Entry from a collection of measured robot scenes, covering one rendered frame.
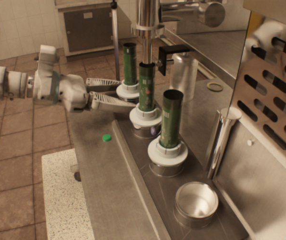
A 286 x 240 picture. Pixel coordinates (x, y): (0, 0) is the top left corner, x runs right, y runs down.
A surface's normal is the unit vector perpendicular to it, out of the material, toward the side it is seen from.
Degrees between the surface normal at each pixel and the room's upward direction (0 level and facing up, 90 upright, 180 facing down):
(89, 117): 0
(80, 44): 89
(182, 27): 90
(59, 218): 0
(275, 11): 90
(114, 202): 0
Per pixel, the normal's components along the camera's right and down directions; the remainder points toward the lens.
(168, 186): 0.00, -0.78
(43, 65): 0.39, 0.45
